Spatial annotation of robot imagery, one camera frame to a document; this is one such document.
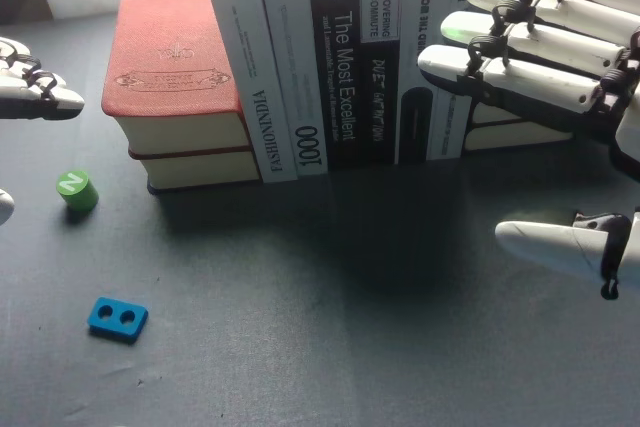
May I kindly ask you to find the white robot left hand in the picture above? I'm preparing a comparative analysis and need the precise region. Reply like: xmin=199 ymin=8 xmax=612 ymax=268
xmin=0 ymin=36 xmax=85 ymax=227

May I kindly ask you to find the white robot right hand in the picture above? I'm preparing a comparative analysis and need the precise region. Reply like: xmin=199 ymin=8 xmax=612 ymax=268
xmin=417 ymin=0 xmax=640 ymax=301

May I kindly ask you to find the plain white hardcover book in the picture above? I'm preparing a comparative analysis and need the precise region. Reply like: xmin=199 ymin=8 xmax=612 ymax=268
xmin=427 ymin=0 xmax=496 ymax=161

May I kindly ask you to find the red clothbound book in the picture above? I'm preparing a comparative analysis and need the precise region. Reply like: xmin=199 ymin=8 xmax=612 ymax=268
xmin=101 ymin=0 xmax=254 ymax=159

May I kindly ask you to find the black DUET book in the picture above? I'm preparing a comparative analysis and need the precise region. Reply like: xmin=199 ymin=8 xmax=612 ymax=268
xmin=358 ymin=0 xmax=405 ymax=167

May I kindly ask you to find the thick book with blue cover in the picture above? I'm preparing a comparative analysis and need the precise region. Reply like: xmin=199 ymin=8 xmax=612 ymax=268
xmin=134 ymin=149 xmax=262 ymax=197

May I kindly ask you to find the black The Most Excellent book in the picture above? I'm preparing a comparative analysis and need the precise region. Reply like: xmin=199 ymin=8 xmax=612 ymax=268
xmin=305 ymin=0 xmax=371 ymax=172

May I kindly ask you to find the white FASHION INDIA book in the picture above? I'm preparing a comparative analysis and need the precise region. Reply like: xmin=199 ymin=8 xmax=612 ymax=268
xmin=198 ymin=0 xmax=300 ymax=184

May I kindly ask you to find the white 1000 book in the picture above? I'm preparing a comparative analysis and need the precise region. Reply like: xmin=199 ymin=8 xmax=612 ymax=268
xmin=257 ymin=0 xmax=330 ymax=177

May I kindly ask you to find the green cylinder block with N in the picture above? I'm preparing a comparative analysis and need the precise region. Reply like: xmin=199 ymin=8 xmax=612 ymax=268
xmin=55 ymin=169 xmax=100 ymax=212

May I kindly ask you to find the blue block with two holes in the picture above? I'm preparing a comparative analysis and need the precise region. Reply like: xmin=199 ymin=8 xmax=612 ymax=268
xmin=88 ymin=296 xmax=150 ymax=345

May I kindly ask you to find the grey tablecloth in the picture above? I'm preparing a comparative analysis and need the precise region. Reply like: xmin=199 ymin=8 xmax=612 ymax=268
xmin=0 ymin=11 xmax=640 ymax=427

